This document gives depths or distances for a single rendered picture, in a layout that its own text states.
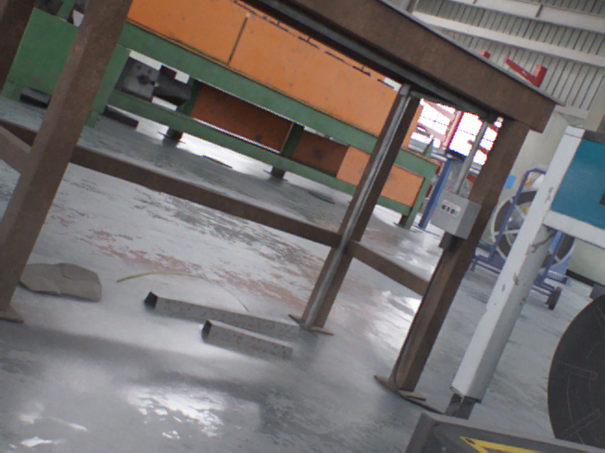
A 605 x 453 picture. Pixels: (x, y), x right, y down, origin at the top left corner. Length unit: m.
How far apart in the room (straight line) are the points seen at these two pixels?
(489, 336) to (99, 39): 1.08
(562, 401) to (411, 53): 0.84
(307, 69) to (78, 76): 6.23
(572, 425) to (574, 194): 0.50
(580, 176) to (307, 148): 7.03
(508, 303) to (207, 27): 5.25
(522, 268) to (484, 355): 0.21
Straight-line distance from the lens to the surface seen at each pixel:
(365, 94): 8.36
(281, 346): 2.16
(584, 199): 2.10
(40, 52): 5.76
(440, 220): 2.30
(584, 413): 2.19
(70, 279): 2.03
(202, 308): 2.22
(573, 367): 2.22
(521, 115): 2.32
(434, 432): 0.76
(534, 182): 11.82
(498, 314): 2.17
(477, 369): 2.18
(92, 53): 1.66
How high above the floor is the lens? 0.49
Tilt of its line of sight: 4 degrees down
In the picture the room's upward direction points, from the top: 23 degrees clockwise
